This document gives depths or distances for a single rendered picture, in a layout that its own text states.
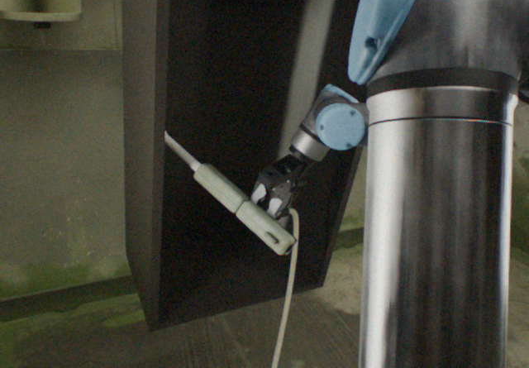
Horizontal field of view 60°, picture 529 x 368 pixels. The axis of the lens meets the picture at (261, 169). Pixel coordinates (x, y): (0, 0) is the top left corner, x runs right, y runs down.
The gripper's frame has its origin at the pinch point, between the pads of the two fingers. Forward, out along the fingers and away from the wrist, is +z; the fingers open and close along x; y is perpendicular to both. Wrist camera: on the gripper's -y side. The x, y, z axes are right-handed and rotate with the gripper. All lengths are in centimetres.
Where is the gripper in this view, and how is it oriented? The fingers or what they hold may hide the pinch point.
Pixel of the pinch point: (254, 217)
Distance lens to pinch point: 114.5
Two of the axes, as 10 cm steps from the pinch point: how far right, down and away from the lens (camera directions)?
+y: 4.6, 0.0, 8.9
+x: -7.1, -6.0, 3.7
